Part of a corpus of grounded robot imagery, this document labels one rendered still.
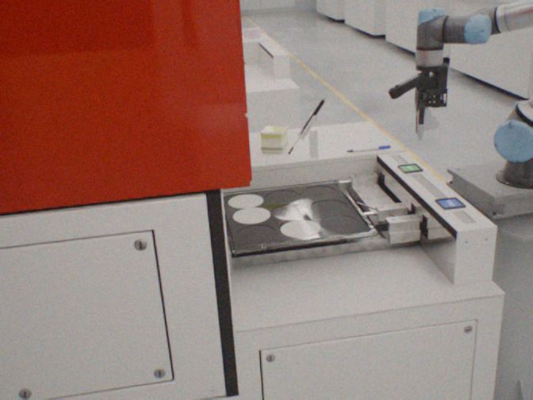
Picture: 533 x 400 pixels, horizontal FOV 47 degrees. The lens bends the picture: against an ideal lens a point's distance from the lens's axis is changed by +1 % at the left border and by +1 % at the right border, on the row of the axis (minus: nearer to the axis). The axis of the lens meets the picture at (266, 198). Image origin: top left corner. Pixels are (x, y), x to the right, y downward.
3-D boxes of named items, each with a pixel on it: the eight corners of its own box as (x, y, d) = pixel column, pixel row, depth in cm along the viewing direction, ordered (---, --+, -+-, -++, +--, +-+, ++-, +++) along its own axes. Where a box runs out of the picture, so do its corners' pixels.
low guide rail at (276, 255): (228, 269, 156) (227, 258, 155) (227, 265, 158) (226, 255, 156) (416, 245, 162) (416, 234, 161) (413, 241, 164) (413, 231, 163)
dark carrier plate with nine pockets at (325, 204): (235, 250, 149) (234, 248, 149) (221, 197, 181) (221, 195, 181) (370, 232, 154) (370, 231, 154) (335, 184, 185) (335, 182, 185)
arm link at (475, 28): (497, 11, 167) (457, 11, 173) (484, 16, 159) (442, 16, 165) (495, 40, 170) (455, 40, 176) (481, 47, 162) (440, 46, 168)
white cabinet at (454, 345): (254, 595, 163) (229, 335, 131) (220, 364, 251) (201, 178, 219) (484, 551, 171) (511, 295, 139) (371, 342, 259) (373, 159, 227)
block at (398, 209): (378, 220, 164) (378, 209, 163) (374, 215, 167) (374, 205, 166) (408, 217, 165) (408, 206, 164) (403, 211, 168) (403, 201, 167)
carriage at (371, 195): (389, 244, 157) (390, 234, 156) (349, 192, 190) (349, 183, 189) (419, 240, 158) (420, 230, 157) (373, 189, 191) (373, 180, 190)
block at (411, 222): (389, 232, 156) (389, 222, 155) (385, 227, 159) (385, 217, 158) (419, 229, 157) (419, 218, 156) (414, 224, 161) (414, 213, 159)
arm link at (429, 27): (442, 9, 164) (412, 9, 169) (440, 51, 168) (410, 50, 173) (453, 7, 170) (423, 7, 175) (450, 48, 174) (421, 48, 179)
